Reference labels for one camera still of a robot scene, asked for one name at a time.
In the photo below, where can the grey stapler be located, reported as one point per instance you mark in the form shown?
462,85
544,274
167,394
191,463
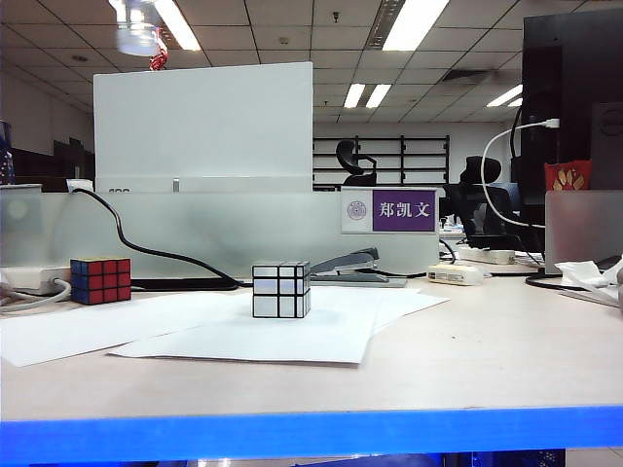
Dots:
350,262

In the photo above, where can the grey frosted panel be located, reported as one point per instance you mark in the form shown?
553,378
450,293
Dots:
584,228

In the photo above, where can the grey Dell monitor back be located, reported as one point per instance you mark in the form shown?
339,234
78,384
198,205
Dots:
608,146

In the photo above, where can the colourful Rubik's cube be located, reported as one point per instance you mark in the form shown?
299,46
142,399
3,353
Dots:
102,284

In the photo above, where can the white power strip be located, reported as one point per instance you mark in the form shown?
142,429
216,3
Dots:
488,255
29,279

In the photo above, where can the white monitor back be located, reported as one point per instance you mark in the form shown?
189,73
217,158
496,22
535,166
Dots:
202,126

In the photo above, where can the crumpled white tissue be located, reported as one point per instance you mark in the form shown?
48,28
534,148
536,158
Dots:
580,276

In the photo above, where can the white plug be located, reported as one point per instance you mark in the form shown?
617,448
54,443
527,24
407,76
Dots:
79,185

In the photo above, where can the blue patterned object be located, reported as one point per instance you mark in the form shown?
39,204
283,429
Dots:
5,160

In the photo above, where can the white power adapter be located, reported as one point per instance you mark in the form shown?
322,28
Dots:
455,275

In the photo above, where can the red and gold packet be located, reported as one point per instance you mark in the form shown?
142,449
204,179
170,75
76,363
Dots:
568,176

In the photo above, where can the black monitor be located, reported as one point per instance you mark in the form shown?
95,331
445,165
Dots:
576,73

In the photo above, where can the frosted glass desk partition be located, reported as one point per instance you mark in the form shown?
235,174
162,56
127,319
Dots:
194,233

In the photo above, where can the dark wooden cabinet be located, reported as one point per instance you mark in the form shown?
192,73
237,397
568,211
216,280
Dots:
64,163

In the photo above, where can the black office chair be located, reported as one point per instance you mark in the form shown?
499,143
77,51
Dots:
348,155
468,204

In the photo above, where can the purple and white name plate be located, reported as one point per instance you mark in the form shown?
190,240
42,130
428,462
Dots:
404,210

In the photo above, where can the fluorescent ceiling light panel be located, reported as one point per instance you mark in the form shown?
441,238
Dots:
414,24
507,95
182,29
366,95

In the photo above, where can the silver mirror cube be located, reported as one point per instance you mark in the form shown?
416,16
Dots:
280,301

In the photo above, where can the white paper sheet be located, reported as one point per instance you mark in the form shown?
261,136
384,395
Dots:
267,338
404,302
73,328

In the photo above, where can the blue table edge strip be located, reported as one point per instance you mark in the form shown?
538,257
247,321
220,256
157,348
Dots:
311,433

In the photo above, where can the clear plastic bottle yellow label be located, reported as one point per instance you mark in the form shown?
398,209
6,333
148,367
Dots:
138,39

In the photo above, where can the red Chinese knot ornament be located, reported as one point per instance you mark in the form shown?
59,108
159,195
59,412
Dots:
158,61

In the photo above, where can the black shelving rack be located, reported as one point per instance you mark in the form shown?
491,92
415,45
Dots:
419,155

